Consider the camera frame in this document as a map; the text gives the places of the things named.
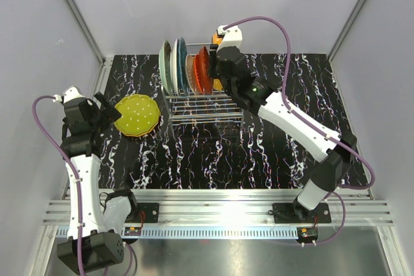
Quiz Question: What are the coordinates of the yellow scalloped plate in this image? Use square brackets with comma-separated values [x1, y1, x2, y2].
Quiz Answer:
[212, 33, 223, 91]

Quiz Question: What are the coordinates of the dark red scalloped plate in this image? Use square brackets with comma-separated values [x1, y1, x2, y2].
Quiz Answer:
[198, 47, 213, 95]

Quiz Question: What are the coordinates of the red-orange scalloped plate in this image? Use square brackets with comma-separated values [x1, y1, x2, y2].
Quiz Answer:
[193, 54, 202, 94]

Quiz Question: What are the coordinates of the green scalloped plate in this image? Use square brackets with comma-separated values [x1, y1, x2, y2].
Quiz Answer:
[114, 94, 161, 129]

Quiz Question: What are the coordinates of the cream plate with dark patch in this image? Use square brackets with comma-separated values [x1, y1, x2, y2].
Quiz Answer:
[186, 55, 197, 94]

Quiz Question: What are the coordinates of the dark teal plate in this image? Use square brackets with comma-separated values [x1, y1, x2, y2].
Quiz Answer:
[177, 37, 188, 96]

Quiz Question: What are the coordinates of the white plate teal rim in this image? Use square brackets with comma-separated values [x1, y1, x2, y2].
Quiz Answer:
[170, 39, 180, 95]

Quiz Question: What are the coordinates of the light green flower plate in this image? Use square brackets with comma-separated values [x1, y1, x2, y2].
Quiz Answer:
[158, 40, 173, 96]

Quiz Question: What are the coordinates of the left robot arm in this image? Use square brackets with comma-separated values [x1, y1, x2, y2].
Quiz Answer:
[58, 87, 139, 275]

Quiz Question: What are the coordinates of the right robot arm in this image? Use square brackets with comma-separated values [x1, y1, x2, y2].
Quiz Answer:
[209, 45, 356, 222]

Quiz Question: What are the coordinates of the bottom orange-yellow scalloped plate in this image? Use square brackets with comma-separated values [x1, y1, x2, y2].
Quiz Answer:
[118, 121, 159, 138]

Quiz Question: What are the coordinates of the left controller board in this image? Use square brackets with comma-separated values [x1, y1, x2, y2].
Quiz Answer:
[124, 227, 142, 236]

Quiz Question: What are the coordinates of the controller board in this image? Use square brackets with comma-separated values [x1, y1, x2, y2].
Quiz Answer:
[298, 227, 318, 240]
[124, 227, 142, 236]

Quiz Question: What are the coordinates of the right controller board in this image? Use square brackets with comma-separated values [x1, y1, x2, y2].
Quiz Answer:
[298, 227, 318, 240]

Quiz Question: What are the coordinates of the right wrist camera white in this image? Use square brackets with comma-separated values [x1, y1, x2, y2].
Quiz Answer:
[216, 25, 243, 50]

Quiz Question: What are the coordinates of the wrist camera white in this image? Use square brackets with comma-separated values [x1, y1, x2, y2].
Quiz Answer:
[52, 86, 85, 105]
[216, 25, 243, 50]

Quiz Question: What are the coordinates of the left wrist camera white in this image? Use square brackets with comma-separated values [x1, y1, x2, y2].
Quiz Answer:
[52, 86, 85, 105]

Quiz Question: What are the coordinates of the left aluminium frame post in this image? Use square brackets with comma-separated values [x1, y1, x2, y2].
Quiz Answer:
[64, 0, 106, 67]

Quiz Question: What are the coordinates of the aluminium frame post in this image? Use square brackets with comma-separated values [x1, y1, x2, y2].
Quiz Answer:
[64, 0, 106, 67]
[328, 0, 368, 62]

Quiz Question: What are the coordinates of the metal wire dish rack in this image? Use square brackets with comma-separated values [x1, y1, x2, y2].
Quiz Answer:
[160, 41, 250, 128]

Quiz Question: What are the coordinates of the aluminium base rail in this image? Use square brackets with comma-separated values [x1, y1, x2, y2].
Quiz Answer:
[45, 188, 394, 241]

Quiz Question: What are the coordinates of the right aluminium frame post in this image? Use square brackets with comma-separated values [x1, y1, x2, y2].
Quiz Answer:
[328, 0, 368, 62]

